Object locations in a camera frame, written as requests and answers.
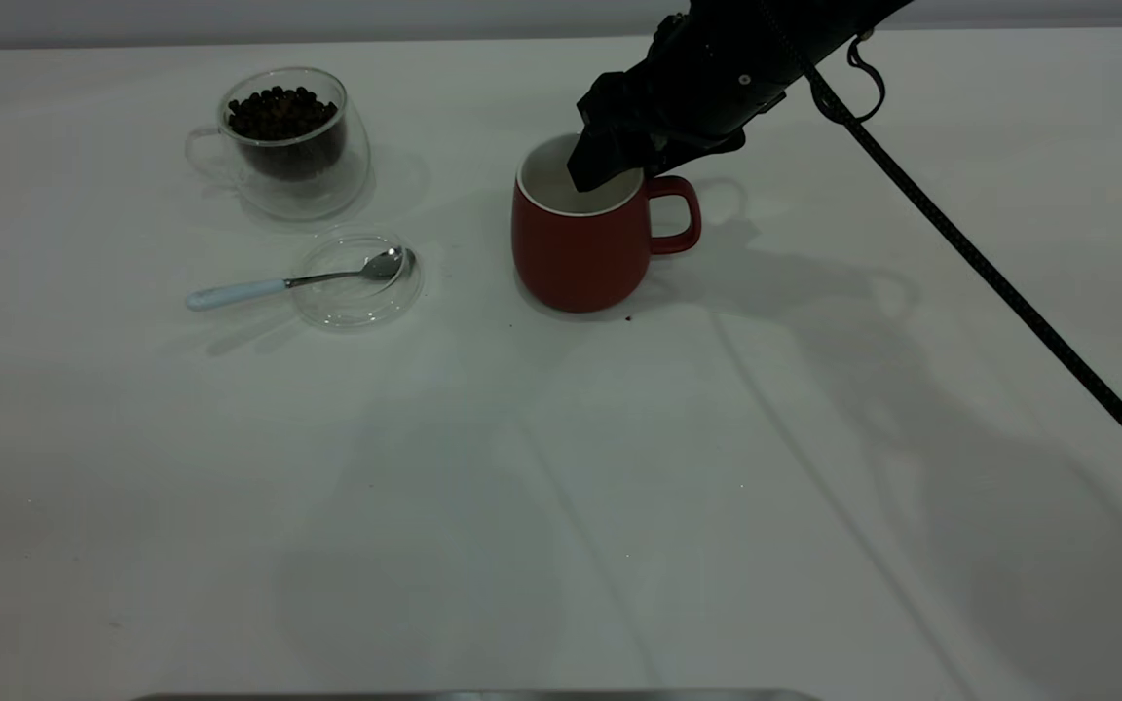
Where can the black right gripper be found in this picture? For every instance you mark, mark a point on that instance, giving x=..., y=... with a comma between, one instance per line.
x=697, y=88

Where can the red ceramic mug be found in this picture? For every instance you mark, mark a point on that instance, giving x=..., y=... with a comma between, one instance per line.
x=571, y=263

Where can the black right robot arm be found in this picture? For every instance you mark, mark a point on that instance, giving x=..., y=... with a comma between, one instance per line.
x=814, y=19

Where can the clear round glass lid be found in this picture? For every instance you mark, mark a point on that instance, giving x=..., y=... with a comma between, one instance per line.
x=347, y=308

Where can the dark coffee beans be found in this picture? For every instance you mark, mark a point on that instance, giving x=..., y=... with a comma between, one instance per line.
x=283, y=117

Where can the clear double-wall glass cup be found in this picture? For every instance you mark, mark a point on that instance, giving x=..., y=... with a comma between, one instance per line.
x=332, y=187

